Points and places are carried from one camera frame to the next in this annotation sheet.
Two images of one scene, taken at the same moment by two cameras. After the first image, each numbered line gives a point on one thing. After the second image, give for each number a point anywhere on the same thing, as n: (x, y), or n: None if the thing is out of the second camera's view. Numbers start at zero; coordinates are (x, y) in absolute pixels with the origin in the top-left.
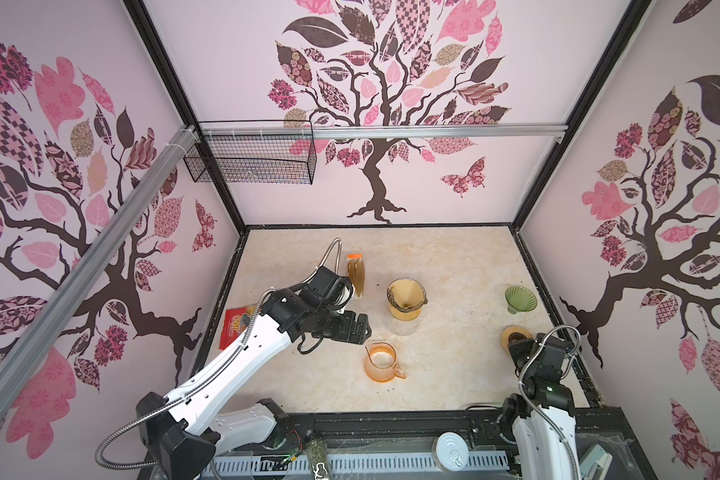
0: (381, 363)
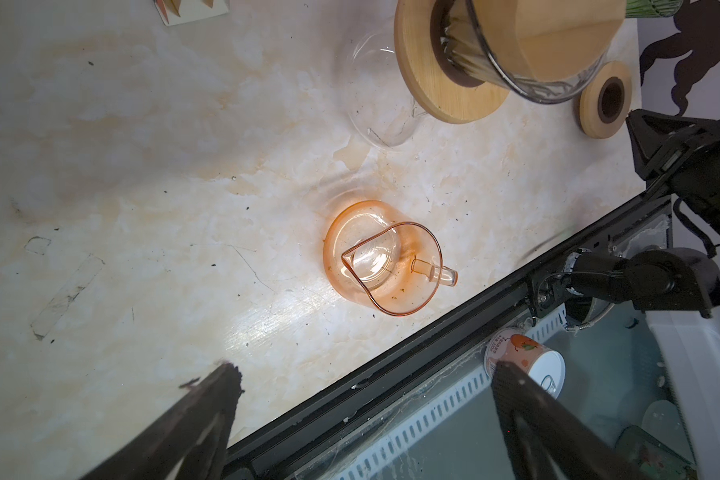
0: (374, 254)
